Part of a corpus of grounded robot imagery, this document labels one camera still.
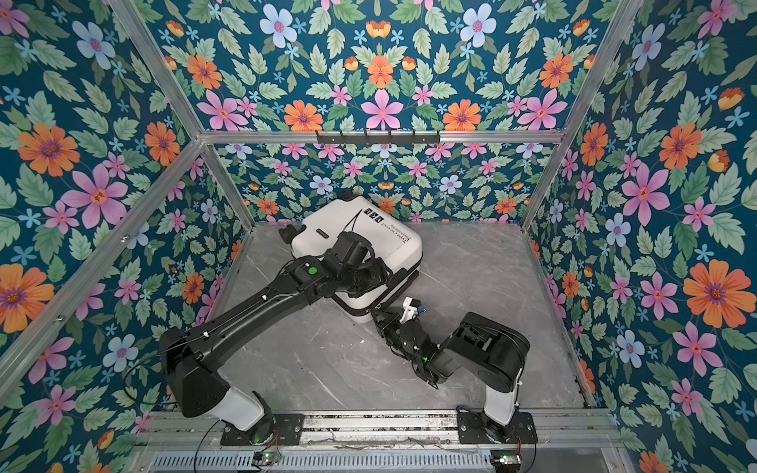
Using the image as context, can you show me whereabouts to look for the black hook rail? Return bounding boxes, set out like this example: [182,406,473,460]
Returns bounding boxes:
[315,130,442,146]

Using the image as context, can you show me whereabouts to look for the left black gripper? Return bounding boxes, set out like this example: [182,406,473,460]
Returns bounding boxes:
[340,251,400,296]

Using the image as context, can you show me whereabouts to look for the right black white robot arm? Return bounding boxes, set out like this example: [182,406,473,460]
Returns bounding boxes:
[372,305,530,429]

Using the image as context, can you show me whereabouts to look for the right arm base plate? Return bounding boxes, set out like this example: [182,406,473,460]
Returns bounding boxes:
[455,407,538,445]

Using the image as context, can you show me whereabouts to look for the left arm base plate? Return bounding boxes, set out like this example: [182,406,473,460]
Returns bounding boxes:
[220,414,306,447]

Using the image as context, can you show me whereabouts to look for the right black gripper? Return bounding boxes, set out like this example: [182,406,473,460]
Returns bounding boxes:
[373,309,424,369]

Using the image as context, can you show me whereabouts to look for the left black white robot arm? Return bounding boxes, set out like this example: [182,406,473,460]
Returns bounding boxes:
[159,232,394,439]

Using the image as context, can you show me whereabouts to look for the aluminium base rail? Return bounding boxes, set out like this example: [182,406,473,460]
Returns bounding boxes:
[135,408,622,453]

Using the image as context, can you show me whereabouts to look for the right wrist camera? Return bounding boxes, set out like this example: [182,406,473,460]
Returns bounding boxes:
[399,297,425,324]

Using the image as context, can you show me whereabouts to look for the white hard-shell suitcase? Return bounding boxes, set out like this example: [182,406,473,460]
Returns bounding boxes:
[279,195,423,324]

